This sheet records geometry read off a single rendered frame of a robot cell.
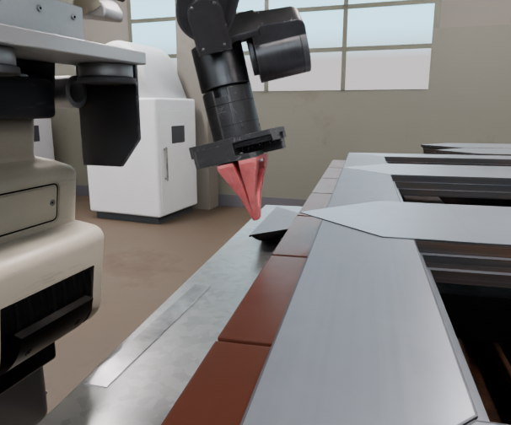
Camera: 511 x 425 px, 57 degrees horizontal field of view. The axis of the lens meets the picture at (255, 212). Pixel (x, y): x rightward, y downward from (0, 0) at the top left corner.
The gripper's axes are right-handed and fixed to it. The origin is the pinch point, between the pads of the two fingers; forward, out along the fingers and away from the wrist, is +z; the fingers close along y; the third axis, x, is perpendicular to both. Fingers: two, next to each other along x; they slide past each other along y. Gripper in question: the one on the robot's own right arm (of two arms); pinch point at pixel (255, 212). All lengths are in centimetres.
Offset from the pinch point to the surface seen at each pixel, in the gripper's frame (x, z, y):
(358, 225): 5.3, 2.5, -11.8
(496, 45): -370, -34, -120
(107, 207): -313, 21, 217
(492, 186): -34.8, 9.1, -32.9
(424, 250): 9.1, 5.0, -17.4
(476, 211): -5.2, 5.7, -24.8
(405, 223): 3.0, 3.6, -16.4
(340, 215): 1.0, 2.0, -9.8
